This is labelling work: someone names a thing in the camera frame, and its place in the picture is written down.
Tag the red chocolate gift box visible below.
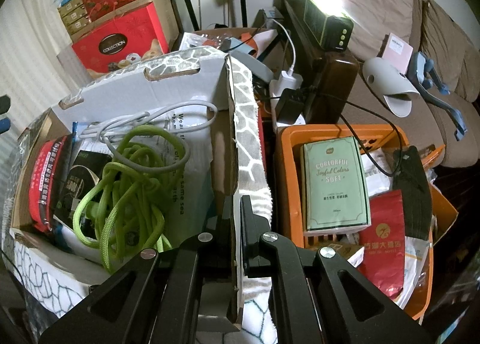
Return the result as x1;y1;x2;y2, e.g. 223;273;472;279
71;3;169;75

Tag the grey slipper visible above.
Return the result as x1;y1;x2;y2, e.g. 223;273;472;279
225;50;274;84

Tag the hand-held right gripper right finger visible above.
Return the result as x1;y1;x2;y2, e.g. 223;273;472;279
241;195;439;344

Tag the pink card box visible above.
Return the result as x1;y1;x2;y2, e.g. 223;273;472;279
380;32;414;75

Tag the green lantern lamp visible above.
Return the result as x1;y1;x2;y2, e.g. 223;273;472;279
303;0;354;52

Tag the white cardboard tray box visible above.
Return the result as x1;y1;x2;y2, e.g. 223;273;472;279
9;52;241;333

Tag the green tissue pack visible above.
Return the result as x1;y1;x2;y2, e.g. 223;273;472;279
302;136;372;238

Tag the blue phone holder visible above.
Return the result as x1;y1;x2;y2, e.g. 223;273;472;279
407;51;469;141

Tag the orange plastic basket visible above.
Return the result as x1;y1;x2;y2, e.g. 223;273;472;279
273;124;460;320

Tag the grey electronic box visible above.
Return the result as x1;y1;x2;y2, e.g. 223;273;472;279
259;8;287;30

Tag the green rope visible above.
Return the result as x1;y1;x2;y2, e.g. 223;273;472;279
72;125;188;273

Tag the black packet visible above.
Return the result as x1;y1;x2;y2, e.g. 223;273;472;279
56;151;113;225

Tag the white charging cable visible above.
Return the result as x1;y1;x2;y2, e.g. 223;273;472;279
274;18;297;75

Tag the brown cardboard box with clutter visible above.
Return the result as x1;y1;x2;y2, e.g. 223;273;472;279
180;27;278;56

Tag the white curtain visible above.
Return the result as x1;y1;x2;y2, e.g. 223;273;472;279
0;0;98;135

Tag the white paper package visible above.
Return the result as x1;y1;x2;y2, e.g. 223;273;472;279
360;151;398;198

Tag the black face mask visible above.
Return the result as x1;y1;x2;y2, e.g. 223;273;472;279
392;145;433;242

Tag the white printed plastic bag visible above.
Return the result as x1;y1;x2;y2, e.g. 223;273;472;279
71;104;226;255

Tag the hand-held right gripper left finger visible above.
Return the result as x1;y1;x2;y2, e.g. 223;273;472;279
37;196;237;344

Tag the black cable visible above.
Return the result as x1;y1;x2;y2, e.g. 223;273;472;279
304;91;400;177

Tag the red round tin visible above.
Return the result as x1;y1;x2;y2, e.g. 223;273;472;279
30;134;74;232

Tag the red paper envelope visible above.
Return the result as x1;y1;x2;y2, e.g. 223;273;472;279
356;190;407;294

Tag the black power adapter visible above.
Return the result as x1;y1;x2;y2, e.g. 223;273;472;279
275;88;306;123

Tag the white slipper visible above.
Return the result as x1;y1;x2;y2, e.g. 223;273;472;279
362;57;420;118

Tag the white power strip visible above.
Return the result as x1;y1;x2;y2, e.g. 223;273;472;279
270;72;304;131

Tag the dark wooden armrest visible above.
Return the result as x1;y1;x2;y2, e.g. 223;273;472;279
304;50;361;125

